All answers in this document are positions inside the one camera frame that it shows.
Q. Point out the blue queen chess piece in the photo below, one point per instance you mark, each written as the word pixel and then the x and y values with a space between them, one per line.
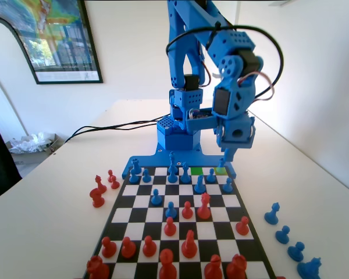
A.
pixel 309 269

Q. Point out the black framed map poster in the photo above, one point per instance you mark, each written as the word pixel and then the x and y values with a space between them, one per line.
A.
pixel 61 43

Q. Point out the crumpled white paper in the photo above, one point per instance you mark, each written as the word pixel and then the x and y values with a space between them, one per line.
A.
pixel 29 142

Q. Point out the blue base mounting plate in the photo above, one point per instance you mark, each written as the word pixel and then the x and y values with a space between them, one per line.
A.
pixel 151 158

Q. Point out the captured red chess pieces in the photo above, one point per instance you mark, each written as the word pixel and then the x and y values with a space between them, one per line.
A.
pixel 97 199

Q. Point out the red knight chess piece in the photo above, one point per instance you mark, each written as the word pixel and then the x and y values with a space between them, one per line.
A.
pixel 189 245

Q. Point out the blue gripper cube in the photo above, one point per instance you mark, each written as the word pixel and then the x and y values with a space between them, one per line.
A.
pixel 236 134

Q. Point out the white curved panel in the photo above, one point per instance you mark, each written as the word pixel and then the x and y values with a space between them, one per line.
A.
pixel 0 58

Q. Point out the blue king chess piece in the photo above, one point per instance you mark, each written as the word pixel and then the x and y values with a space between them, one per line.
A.
pixel 171 158

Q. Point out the cardboard box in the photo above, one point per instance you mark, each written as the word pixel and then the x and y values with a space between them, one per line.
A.
pixel 53 142

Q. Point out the black white chessboard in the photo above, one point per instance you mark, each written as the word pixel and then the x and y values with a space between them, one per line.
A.
pixel 133 216

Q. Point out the blue rook chess piece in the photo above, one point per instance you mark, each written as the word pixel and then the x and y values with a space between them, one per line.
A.
pixel 135 167
pixel 220 170

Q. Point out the blue pawn chess piece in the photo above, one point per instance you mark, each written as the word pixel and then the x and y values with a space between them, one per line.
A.
pixel 155 199
pixel 171 211
pixel 296 252
pixel 210 176
pixel 283 236
pixel 227 186
pixel 145 176
pixel 171 176

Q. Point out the black chair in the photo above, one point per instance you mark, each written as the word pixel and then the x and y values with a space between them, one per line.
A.
pixel 1 162

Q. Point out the red pawn chess piece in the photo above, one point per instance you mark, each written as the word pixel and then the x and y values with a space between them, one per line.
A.
pixel 108 248
pixel 149 247
pixel 187 211
pixel 170 228
pixel 128 249
pixel 114 183
pixel 110 176

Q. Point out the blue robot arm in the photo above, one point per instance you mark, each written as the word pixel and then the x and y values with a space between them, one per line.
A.
pixel 180 58

